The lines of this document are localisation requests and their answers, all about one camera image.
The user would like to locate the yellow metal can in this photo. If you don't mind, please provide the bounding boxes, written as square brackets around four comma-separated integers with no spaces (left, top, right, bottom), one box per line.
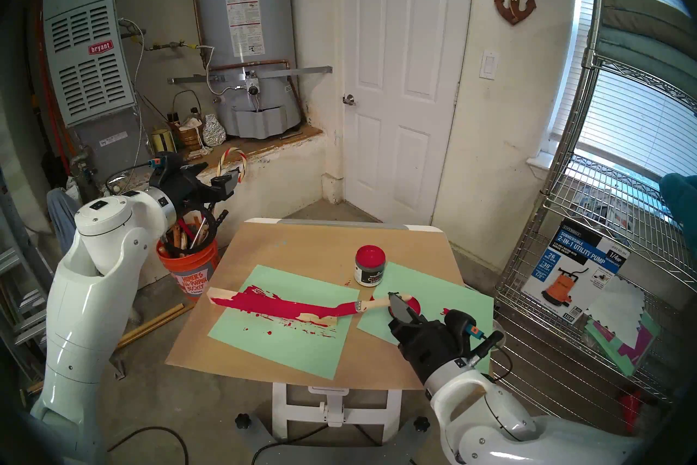
[150,127,178,154]

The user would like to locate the black floor cable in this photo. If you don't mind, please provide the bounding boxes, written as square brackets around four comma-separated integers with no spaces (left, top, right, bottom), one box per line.
[109,426,189,465]

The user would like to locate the wooden handle paint brush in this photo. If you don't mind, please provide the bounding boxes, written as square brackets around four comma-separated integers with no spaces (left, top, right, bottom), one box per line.
[321,294,413,318]

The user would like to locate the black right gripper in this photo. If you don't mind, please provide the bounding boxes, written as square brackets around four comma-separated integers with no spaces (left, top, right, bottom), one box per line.
[389,297,480,385]

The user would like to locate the orange plastic bucket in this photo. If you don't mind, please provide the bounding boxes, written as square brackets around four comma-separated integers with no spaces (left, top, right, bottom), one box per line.
[156,221,219,302]

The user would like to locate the red paint sample jar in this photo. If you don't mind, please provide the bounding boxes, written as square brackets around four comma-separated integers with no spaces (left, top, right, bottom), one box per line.
[354,245,387,287]

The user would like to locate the white window sill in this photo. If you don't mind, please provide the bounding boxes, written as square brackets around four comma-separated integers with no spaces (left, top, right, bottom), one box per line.
[527,153,561,181]

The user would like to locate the red plastic object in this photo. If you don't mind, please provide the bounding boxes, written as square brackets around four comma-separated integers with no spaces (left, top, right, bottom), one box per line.
[621,388,644,433]

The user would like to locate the olive cushion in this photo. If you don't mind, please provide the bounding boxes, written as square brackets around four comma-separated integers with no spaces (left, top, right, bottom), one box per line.
[602,0,697,42]

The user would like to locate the green and pink paper stack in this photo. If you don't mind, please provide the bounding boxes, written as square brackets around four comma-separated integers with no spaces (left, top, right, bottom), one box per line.
[585,306,661,377]

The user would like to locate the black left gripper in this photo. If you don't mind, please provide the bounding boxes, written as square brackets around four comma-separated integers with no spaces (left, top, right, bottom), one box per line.
[166,162,241,220]

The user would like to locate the teal fabric object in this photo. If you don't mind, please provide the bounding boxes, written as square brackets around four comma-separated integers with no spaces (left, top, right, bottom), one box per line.
[659,172,697,236]

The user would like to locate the white platform with wood top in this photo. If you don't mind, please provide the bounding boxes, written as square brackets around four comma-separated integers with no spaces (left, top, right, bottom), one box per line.
[95,125,344,219]

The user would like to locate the long wooden stick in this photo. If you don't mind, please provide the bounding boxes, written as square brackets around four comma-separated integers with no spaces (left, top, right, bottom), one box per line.
[115,303,187,350]

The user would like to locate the white paper sheet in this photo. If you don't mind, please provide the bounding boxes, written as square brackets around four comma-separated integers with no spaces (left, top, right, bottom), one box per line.
[585,276,646,347]

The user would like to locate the thick black left arm hose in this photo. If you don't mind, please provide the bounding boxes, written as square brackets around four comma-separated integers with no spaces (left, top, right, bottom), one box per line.
[163,200,218,259]

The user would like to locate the white window blinds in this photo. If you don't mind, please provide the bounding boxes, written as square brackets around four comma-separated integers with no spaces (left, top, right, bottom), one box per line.
[550,0,697,181]

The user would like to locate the white panel door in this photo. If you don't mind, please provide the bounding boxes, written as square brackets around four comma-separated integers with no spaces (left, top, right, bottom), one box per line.
[340,0,477,225]

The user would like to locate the striped candy cane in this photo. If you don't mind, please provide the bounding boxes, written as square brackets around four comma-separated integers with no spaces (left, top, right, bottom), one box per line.
[216,147,248,181]

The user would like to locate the brown board table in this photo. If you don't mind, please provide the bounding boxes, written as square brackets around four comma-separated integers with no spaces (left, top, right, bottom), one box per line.
[165,221,493,393]

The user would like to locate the blue cloth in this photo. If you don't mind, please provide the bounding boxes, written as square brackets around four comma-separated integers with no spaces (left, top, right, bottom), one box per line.
[46,188,82,255]

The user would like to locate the red jar lid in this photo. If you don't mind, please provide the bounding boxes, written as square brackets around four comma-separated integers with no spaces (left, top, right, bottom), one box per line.
[389,295,421,317]

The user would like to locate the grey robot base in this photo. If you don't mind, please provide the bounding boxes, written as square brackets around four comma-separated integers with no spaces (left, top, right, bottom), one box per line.
[234,412,431,465]

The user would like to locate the gas pipe with yellow valve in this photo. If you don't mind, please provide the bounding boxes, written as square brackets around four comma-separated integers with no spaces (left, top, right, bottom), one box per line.
[143,39,205,51]

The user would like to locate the utility pump box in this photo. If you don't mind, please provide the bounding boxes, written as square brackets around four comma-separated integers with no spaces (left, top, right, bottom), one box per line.
[522,219,631,326]

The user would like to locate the wood plank with red paint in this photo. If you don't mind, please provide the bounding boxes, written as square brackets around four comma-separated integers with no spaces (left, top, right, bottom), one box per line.
[207,285,339,328]

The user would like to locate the white folding table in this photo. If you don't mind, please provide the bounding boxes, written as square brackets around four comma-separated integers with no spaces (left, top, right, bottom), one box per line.
[248,218,444,442]

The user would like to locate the grey bryant furnace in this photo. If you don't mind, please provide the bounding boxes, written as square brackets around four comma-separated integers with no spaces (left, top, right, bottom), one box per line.
[41,0,158,181]

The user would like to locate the green paper sheet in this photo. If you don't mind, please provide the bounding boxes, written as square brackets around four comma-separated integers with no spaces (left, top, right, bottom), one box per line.
[208,265,361,380]
[357,262,495,361]

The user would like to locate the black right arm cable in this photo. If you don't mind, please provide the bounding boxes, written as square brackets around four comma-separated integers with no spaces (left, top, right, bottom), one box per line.
[471,330,515,377]

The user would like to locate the aluminium ladder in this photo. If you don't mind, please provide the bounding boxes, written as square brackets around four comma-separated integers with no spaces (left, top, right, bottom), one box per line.
[0,164,60,383]

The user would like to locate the wicker basket with handle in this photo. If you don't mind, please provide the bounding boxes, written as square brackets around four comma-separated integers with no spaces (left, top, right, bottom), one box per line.
[170,90,205,150]

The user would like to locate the foil wrapped object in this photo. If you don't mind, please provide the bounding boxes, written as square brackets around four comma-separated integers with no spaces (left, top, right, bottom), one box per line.
[201,114,227,147]

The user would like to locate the green cushion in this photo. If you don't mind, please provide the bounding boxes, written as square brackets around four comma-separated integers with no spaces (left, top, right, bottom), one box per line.
[591,25,697,113]

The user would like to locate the chrome wire shelf rack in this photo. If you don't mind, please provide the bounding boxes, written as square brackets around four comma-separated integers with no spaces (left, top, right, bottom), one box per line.
[493,0,697,454]

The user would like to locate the metal heater strap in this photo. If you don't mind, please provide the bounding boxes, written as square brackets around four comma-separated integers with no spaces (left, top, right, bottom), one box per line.
[168,66,333,84]

